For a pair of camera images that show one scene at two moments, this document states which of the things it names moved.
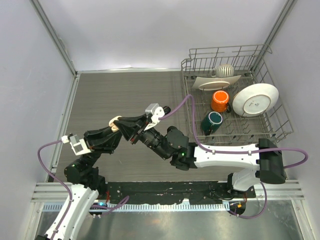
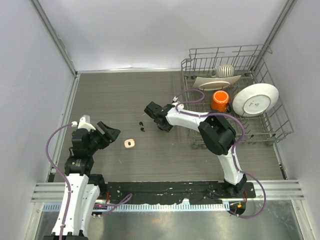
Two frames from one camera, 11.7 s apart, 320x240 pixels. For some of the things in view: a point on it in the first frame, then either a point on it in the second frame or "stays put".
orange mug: x=219 y=102 stays put
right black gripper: x=128 y=128 -> x=167 y=128
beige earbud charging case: x=114 y=127 -> x=130 y=143
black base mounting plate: x=210 y=192 stays put
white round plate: x=255 y=99 stays put
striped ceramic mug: x=222 y=70 stays put
